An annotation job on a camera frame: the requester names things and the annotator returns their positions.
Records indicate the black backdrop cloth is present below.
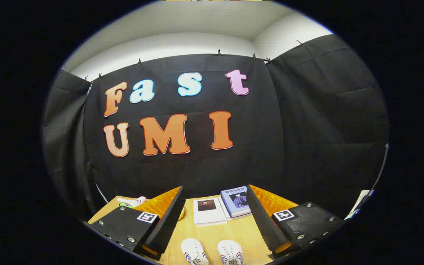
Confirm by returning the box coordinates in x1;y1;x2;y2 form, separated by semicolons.
43;34;390;221

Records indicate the row of black cloth clips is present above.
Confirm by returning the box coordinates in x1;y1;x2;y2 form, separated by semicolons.
83;40;306;83

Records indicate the white striped canvas shoe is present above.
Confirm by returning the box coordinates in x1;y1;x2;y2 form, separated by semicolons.
181;238;209;265
218;240;244;265

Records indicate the pink and green plush toy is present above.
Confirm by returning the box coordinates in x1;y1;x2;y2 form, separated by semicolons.
117;196;147;208

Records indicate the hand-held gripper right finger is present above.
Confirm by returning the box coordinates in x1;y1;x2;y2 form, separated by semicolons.
246;184;345;260

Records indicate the white portrait cover book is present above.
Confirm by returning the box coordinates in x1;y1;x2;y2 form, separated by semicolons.
193;198;227;226

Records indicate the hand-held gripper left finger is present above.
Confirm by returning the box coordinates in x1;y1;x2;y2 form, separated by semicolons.
88;186;186;261

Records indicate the blue cover book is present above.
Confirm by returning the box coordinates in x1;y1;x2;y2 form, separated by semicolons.
220;186;252;218

